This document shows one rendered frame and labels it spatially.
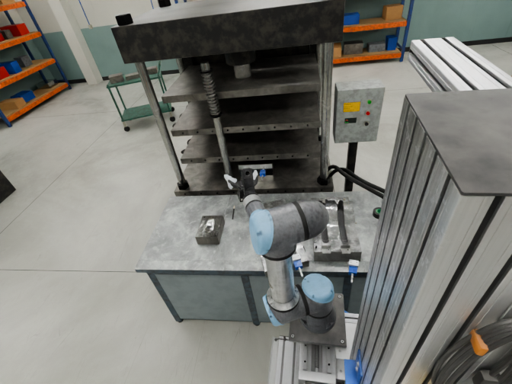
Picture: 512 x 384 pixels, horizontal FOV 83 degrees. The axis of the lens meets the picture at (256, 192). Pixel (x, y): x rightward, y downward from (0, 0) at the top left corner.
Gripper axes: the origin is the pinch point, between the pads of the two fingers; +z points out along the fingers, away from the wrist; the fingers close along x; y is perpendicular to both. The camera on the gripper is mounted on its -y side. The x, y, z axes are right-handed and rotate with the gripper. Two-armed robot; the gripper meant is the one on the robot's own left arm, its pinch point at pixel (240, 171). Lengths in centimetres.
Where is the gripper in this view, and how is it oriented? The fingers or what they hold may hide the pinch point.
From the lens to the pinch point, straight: 136.1
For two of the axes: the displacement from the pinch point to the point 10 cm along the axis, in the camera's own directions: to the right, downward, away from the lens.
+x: 9.6, -1.6, 2.3
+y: -0.1, 8.0, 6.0
